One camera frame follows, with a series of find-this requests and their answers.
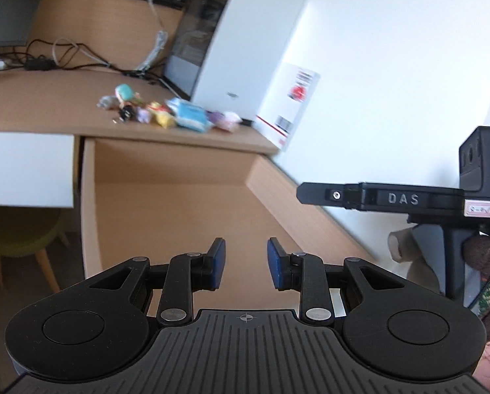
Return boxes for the blue tissue pack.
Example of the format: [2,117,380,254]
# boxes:
[166,98,212,133]

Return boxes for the purple crystal bead ornament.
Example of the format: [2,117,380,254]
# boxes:
[206,111,225,126]

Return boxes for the black small figurine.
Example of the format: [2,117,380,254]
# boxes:
[112,105,136,124]

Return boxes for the grey small figurine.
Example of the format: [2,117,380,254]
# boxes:
[97,95,119,110]

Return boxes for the green small figurine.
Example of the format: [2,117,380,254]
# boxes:
[115,84,141,106]

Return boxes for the yellow duck figurine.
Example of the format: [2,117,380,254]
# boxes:
[155,111,176,129]

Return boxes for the pink white bag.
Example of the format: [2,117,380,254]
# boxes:
[216,111,242,133]

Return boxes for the purple small figurine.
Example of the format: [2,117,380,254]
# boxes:
[136,108,153,124]

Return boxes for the red hello kitty toy camera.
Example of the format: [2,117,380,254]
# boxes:
[146,101,172,114]

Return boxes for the right hand brown glove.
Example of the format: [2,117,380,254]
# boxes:
[462,233,490,343]

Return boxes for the open wooden drawer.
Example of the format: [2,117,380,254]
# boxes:
[79,137,380,279]

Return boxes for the white red cardboard box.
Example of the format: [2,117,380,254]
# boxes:
[253,64,321,150]

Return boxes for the left white drawer front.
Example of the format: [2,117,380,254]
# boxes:
[0,133,76,208]

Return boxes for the white aigo computer case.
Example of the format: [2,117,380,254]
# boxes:
[163,0,306,124]

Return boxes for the grey looped cable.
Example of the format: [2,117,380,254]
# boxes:
[52,37,115,69]

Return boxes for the white bundled cable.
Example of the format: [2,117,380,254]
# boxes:
[136,0,170,73]

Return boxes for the black tangled cables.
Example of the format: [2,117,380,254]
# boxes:
[0,38,168,87]

